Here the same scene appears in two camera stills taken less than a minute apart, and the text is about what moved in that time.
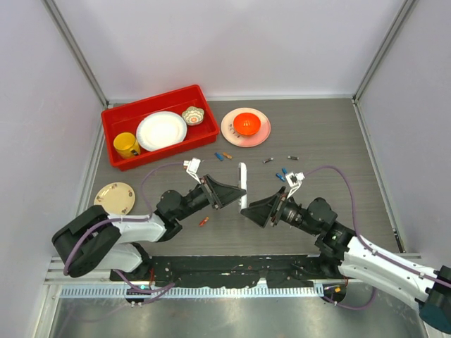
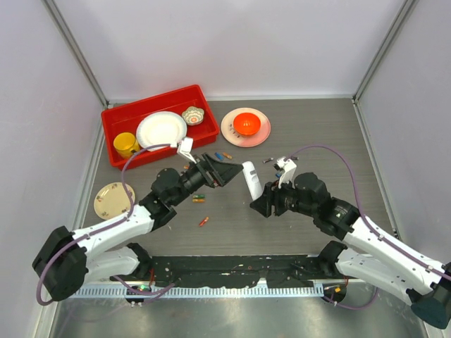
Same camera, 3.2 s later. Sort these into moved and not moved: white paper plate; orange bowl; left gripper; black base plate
Moved: left gripper
Not moved: orange bowl; black base plate; white paper plate
